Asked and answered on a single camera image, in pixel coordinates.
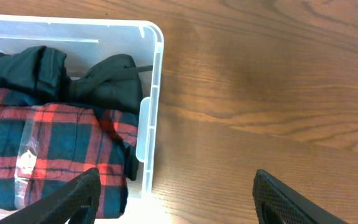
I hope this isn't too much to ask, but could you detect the clear plastic storage bin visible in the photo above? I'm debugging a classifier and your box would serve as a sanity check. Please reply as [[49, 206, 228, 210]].
[[0, 15, 164, 223]]

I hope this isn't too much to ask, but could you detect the large black garment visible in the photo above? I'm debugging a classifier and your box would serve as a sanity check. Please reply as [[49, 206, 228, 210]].
[[60, 54, 153, 114]]

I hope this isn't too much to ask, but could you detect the dark navy cloth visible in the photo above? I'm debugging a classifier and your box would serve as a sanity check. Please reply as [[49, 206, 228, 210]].
[[0, 46, 70, 102]]

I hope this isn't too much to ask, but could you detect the red plaid cloth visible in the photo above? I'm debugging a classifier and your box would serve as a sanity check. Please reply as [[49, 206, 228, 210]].
[[0, 87, 139, 218]]

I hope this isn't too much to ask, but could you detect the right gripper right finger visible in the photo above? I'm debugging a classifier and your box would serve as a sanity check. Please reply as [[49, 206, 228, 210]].
[[252, 169, 345, 224]]

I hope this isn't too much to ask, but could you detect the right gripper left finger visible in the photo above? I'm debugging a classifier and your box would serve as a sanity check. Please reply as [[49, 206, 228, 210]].
[[0, 168, 101, 224]]

